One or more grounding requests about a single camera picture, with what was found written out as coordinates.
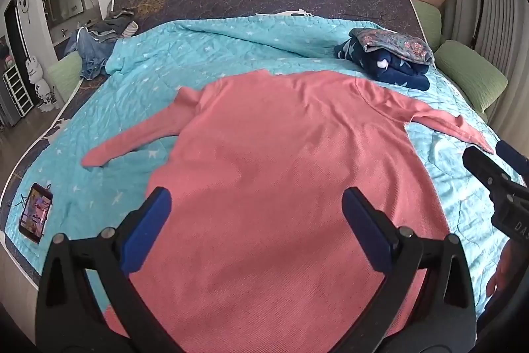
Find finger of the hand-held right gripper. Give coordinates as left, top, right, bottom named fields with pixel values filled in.
left=495, top=139, right=529, bottom=188
left=462, top=145, right=513, bottom=194

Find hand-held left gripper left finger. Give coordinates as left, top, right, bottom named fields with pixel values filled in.
left=35, top=186, right=184, bottom=353

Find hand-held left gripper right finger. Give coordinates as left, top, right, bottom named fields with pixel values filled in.
left=341, top=187, right=478, bottom=353

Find pink sweater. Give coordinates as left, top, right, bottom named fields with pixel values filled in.
left=81, top=68, right=495, bottom=353

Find grey clothes pile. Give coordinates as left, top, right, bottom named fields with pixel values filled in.
left=89, top=8, right=139, bottom=43

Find person's right hand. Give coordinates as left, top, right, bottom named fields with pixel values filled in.
left=485, top=239, right=516, bottom=298

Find large green pillow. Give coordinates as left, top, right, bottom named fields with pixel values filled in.
left=434, top=40, right=509, bottom=114

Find smartphone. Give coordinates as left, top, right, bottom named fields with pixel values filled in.
left=19, top=183, right=54, bottom=245

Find navy star-print folded garment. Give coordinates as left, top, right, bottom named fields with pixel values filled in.
left=334, top=28, right=430, bottom=91

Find grey floral folded garment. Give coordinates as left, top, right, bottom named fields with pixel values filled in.
left=349, top=27, right=434, bottom=68

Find small green pillow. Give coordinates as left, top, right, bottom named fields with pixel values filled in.
left=411, top=0, right=443, bottom=52

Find flat green pillow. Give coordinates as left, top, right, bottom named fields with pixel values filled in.
left=49, top=55, right=83, bottom=106

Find white bunny figure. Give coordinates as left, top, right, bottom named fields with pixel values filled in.
left=25, top=55, right=56, bottom=114

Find blue denim jeans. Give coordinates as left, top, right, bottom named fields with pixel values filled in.
left=64, top=26, right=120, bottom=81

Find white shelf rack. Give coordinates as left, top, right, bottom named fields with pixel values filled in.
left=2, top=67, right=34, bottom=118

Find teal star-print blanket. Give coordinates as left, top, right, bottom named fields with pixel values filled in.
left=6, top=15, right=515, bottom=337

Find black charging cable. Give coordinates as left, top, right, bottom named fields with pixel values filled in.
left=6, top=183, right=52, bottom=210

